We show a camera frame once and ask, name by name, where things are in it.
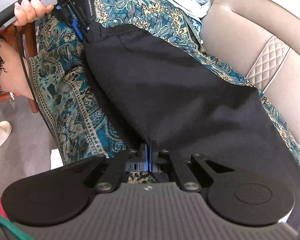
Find black pants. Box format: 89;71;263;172
83;22;300;232

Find person left hand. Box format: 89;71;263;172
13;0;54;27

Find wooden furniture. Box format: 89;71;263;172
0;22;39;114

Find beige leather sofa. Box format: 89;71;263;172
200;0;300;145

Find green cable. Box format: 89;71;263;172
0;211;35;240

